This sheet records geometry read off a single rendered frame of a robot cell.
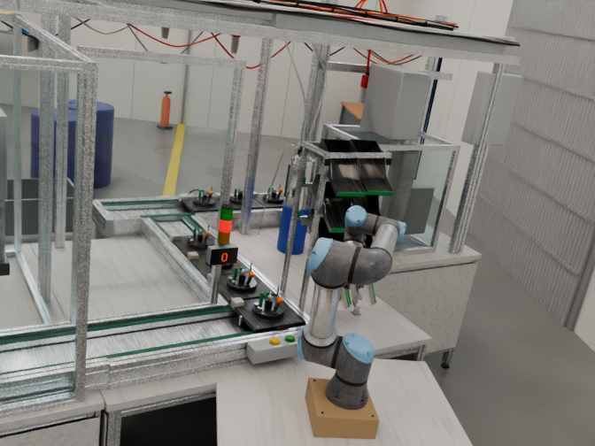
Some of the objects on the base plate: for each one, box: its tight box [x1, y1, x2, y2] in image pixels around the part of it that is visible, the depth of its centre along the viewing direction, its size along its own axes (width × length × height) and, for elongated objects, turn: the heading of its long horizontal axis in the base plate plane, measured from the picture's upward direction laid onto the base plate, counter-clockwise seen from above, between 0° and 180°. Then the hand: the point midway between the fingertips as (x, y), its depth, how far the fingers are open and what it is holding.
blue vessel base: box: [276, 203, 310, 255], centre depth 365 cm, size 16×16×27 cm
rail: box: [107, 326, 303, 390], centre depth 248 cm, size 6×89×11 cm, turn 99°
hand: (343, 303), depth 227 cm, fingers open, 8 cm apart
